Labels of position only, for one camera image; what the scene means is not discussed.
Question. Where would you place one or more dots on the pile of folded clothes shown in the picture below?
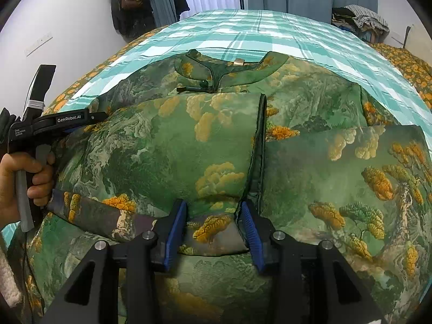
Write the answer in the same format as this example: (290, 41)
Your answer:
(359, 18)

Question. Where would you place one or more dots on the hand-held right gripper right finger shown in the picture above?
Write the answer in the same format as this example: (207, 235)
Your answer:
(251, 236)

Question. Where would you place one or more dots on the white wall strip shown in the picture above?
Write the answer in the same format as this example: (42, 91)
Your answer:
(38, 44)

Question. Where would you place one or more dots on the dark green cloth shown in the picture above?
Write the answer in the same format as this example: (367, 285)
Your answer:
(7, 119)

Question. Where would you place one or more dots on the person's left hand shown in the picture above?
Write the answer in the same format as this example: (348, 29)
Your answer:
(20, 182)

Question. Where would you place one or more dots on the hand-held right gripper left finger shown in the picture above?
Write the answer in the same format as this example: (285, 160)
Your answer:
(175, 236)

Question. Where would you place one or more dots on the orange floral quilt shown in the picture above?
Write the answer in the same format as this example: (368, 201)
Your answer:
(408, 64)

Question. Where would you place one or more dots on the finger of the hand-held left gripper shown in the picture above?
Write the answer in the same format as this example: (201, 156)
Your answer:
(99, 116)
(72, 130)

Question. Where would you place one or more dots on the teal plaid bed sheet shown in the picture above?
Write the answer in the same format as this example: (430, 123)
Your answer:
(243, 30)

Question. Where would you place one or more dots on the coat rack with clothes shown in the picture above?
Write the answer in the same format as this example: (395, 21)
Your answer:
(130, 3)

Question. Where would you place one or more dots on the green landscape print jacket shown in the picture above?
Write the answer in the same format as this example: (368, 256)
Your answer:
(216, 162)

